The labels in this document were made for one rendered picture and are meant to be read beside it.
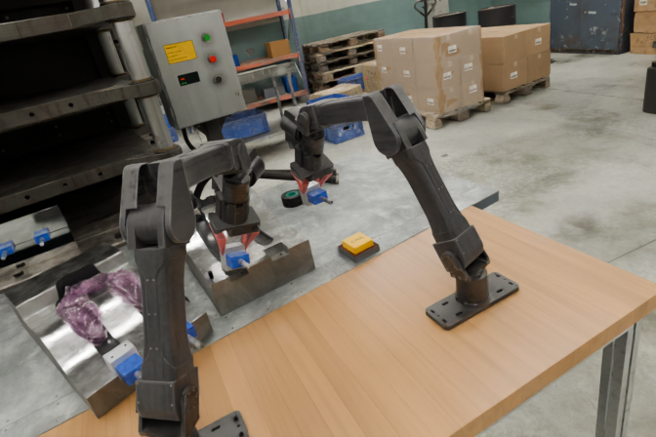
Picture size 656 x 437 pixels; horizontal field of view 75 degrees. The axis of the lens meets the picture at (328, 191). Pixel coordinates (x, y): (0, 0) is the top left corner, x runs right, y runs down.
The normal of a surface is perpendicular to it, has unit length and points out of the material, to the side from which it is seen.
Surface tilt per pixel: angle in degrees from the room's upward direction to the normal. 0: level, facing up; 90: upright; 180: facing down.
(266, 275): 90
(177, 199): 90
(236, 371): 0
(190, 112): 90
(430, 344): 0
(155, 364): 64
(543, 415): 0
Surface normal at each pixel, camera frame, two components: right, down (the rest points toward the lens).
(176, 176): 0.96, -0.07
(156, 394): -0.29, 0.00
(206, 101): 0.52, 0.25
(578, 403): -0.18, -0.90
